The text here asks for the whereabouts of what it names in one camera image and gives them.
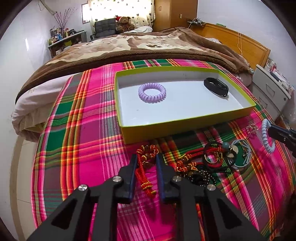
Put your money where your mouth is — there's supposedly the black wristband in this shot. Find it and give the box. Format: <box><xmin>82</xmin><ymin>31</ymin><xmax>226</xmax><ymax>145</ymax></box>
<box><xmin>204</xmin><ymin>77</ymin><xmax>229</xmax><ymax>97</ymax></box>

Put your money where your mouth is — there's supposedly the bed with white sheet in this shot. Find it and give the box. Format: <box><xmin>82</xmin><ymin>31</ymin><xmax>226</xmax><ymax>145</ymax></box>
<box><xmin>11</xmin><ymin>26</ymin><xmax>253</xmax><ymax>142</ymax></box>

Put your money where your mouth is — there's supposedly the teddy bear with santa hat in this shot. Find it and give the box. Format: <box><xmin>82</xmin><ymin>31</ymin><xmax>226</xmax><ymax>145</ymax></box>
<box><xmin>115</xmin><ymin>16</ymin><xmax>135</xmax><ymax>34</ymax></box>

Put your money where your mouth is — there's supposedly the brown fleece blanket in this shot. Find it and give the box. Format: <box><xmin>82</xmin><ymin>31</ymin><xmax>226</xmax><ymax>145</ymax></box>
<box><xmin>16</xmin><ymin>27</ymin><xmax>251</xmax><ymax>99</ymax></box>

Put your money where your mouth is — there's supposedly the black cord with teal bead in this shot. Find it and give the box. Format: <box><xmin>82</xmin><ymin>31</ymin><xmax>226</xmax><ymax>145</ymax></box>
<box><xmin>203</xmin><ymin>141</ymin><xmax>239</xmax><ymax>170</ymax></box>

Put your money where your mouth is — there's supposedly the purple spiral hair tie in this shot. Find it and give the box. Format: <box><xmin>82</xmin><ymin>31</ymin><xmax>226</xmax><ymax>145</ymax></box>
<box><xmin>138</xmin><ymin>82</ymin><xmax>167</xmax><ymax>104</ymax></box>

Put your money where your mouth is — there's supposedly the pink crystal chain bracelet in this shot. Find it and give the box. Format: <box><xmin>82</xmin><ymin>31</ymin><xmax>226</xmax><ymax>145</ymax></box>
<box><xmin>245</xmin><ymin>123</ymin><xmax>261</xmax><ymax>139</ymax></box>

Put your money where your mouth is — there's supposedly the dotted window curtain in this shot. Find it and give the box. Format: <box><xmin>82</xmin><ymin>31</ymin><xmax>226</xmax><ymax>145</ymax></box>
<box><xmin>87</xmin><ymin>0</ymin><xmax>156</xmax><ymax>28</ymax></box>

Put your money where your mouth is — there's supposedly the yellow-green shallow box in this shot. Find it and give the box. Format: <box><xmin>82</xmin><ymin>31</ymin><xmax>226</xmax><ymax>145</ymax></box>
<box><xmin>114</xmin><ymin>66</ymin><xmax>256</xmax><ymax>144</ymax></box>

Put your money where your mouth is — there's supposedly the dark beaded bracelet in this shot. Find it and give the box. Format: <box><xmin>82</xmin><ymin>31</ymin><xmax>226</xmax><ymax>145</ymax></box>
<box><xmin>184</xmin><ymin>169</ymin><xmax>217</xmax><ymax>187</ymax></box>

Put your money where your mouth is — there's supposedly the black office chair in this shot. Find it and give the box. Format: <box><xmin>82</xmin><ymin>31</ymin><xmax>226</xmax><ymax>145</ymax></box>
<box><xmin>90</xmin><ymin>18</ymin><xmax>116</xmax><ymax>41</ymax></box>

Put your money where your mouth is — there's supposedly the wooden headboard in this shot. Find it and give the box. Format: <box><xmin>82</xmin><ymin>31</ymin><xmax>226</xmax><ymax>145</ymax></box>
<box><xmin>191</xmin><ymin>23</ymin><xmax>270</xmax><ymax>69</ymax></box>

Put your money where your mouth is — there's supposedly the dried branch bouquet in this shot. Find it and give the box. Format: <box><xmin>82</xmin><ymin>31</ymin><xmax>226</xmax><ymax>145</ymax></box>
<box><xmin>53</xmin><ymin>8</ymin><xmax>76</xmax><ymax>36</ymax></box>

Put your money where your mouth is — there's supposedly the red gold cord ornament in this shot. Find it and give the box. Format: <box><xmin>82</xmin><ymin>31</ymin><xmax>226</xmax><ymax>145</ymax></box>
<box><xmin>176</xmin><ymin>141</ymin><xmax>230</xmax><ymax>173</ymax></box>

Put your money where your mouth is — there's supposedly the white pillow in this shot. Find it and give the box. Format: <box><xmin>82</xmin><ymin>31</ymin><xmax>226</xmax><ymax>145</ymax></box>
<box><xmin>126</xmin><ymin>26</ymin><xmax>153</xmax><ymax>33</ymax></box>

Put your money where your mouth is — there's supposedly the cluttered desk shelf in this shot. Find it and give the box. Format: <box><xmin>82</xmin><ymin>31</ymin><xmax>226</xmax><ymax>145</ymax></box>
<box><xmin>48</xmin><ymin>31</ymin><xmax>87</xmax><ymax>58</ymax></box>

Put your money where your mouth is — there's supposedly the light blue spiral hair tie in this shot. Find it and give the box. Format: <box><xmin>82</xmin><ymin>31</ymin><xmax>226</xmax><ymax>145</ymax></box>
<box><xmin>261</xmin><ymin>118</ymin><xmax>277</xmax><ymax>154</ymax></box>

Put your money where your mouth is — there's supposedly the wooden wardrobe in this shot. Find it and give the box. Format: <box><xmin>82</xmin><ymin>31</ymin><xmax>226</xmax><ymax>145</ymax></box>
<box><xmin>152</xmin><ymin>0</ymin><xmax>198</xmax><ymax>32</ymax></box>

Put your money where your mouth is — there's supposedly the grey bedside cabinet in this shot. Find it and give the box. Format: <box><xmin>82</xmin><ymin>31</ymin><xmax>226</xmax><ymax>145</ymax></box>
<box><xmin>248</xmin><ymin>64</ymin><xmax>291</xmax><ymax>121</ymax></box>

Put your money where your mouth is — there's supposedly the red knotted cord bracelet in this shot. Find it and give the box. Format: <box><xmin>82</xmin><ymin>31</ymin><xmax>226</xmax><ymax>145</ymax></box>
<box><xmin>135</xmin><ymin>145</ymin><xmax>160</xmax><ymax>199</ymax></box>

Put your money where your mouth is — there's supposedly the grey ring bangle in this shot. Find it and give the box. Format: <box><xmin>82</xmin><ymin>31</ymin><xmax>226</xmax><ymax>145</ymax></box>
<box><xmin>231</xmin><ymin>139</ymin><xmax>252</xmax><ymax>170</ymax></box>

